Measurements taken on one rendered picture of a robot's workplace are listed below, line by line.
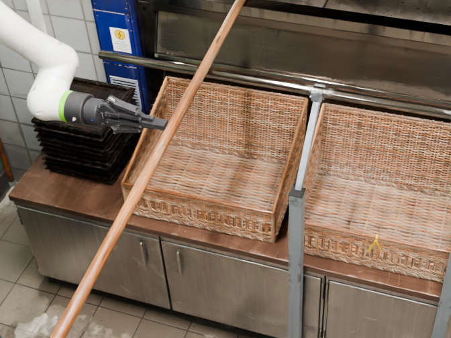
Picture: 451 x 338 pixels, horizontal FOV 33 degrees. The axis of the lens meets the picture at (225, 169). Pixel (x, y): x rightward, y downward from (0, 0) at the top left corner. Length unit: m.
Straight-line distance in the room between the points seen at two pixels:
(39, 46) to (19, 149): 1.49
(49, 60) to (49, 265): 1.16
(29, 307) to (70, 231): 0.52
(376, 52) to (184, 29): 0.69
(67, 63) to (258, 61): 0.76
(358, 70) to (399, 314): 0.83
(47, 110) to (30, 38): 0.21
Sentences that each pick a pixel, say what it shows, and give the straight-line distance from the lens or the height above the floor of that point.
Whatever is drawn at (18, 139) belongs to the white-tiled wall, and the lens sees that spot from 3.63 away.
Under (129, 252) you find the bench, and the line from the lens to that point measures 2.87.
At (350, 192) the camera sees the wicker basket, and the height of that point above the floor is 0.59.
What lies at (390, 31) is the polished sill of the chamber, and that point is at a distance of 2.55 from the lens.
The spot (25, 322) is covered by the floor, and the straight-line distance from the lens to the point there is 3.29.
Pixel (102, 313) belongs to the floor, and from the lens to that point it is 3.23.
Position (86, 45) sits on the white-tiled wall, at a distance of 3.04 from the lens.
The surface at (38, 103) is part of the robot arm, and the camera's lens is 2.25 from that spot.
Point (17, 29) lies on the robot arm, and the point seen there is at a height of 1.44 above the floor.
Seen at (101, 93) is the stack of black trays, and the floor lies 0.83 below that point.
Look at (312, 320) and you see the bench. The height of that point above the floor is 0.28.
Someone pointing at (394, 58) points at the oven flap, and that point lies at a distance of 2.62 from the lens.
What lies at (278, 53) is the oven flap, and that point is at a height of 1.01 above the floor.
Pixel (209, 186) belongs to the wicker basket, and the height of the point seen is 0.59.
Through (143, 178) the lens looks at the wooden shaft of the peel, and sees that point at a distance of 1.98.
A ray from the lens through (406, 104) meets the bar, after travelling 2.24.
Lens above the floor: 2.56
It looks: 44 degrees down
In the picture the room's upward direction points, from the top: 4 degrees counter-clockwise
